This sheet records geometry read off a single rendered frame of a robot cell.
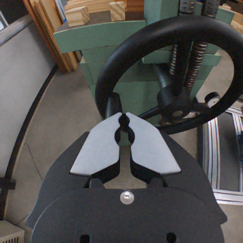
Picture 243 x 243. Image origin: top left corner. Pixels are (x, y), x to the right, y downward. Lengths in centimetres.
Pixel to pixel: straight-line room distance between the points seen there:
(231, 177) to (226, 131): 37
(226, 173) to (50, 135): 158
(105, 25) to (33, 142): 131
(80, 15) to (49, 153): 114
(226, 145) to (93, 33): 109
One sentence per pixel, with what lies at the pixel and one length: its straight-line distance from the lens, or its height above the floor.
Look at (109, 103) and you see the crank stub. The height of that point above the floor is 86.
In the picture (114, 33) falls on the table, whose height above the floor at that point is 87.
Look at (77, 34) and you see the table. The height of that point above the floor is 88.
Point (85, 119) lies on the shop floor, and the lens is 122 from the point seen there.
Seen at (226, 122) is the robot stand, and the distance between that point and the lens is 123.
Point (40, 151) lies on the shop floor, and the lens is 133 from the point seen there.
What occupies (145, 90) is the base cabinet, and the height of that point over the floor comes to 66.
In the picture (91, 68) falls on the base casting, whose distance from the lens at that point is 37.
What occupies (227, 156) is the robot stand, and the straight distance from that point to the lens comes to 108.
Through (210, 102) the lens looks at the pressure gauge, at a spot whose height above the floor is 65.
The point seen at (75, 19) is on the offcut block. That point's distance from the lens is 34.
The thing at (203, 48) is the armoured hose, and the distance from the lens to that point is 26.
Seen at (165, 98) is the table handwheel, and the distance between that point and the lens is 21.
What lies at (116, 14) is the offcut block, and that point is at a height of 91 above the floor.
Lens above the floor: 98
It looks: 60 degrees down
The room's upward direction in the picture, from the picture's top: 7 degrees counter-clockwise
